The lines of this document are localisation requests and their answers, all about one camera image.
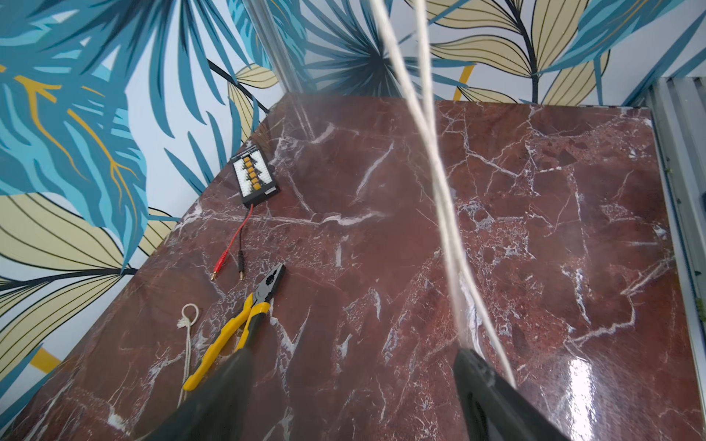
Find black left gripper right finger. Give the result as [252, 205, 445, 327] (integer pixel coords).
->
[453, 348, 566, 441]

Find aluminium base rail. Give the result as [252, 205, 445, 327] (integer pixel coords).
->
[645, 77, 705, 402]

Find black screwdriver bit case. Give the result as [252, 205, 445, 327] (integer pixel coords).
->
[233, 145, 279, 209]

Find cream cloth drawstring bag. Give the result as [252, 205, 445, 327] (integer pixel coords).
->
[371, 1, 517, 388]

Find aluminium corner post right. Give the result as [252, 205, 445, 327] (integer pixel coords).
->
[242, 0, 318, 139]

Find yellow black pliers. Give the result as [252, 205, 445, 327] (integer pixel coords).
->
[181, 262, 287, 393]

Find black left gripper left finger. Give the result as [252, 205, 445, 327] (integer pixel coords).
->
[146, 348, 254, 440]

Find black test probe lead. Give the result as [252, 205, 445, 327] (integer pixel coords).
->
[237, 233, 246, 280]

